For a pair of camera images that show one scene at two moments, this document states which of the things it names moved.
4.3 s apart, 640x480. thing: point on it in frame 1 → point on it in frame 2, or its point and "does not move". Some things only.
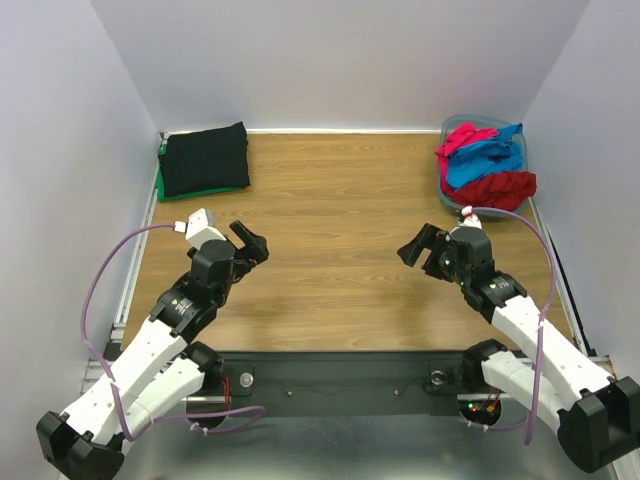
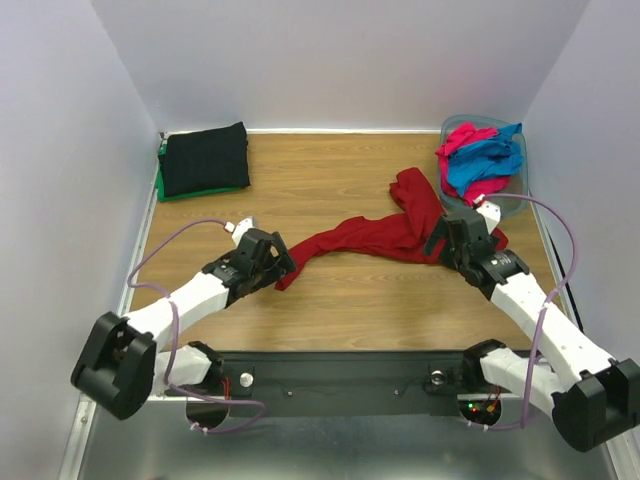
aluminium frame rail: [97, 370] does not move
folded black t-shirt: [205, 161] does not move
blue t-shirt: [476, 160] does not move
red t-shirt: [499, 191] → [402, 235]
